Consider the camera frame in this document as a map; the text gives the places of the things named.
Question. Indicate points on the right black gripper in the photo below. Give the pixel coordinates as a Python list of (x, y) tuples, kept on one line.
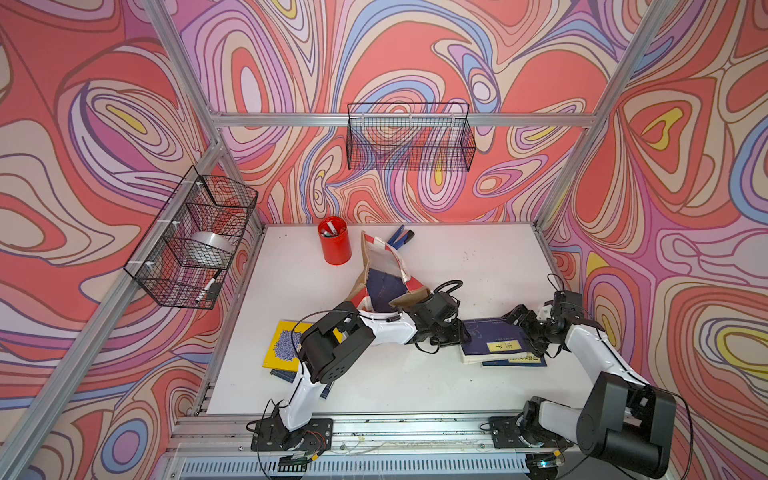
[(537, 347)]

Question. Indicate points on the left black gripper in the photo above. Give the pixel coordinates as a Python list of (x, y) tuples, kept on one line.
[(459, 336)]

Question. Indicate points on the purple book yellow label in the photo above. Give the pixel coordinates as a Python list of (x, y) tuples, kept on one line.
[(492, 339)]

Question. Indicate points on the dark blue book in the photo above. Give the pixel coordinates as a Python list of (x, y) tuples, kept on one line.
[(383, 288)]

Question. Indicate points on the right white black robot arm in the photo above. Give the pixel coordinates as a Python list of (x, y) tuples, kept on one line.
[(625, 421)]

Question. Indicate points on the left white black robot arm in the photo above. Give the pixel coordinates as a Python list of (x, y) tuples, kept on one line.
[(331, 346)]

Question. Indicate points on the red pen holder cup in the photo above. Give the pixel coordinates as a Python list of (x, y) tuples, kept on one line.
[(334, 240)]

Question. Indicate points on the blue book under yellow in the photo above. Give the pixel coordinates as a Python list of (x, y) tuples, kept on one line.
[(289, 377)]

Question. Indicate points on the yellow cover book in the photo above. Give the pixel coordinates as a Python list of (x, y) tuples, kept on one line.
[(281, 352)]

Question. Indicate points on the white marker in basket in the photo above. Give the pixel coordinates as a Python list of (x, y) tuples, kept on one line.
[(211, 290)]

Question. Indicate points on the silver tape roll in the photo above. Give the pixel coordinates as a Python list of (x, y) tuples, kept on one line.
[(208, 250)]

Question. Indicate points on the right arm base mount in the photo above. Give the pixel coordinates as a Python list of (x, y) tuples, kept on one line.
[(524, 430)]

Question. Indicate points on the back black wire basket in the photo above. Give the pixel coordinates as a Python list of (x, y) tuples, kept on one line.
[(410, 136)]

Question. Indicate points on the black wire basket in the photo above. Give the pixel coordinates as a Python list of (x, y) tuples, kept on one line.
[(199, 229), (410, 136)]

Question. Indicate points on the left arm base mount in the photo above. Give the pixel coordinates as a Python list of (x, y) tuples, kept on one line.
[(271, 435)]

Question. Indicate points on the left black wire basket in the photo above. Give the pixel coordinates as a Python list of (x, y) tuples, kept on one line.
[(199, 229)]

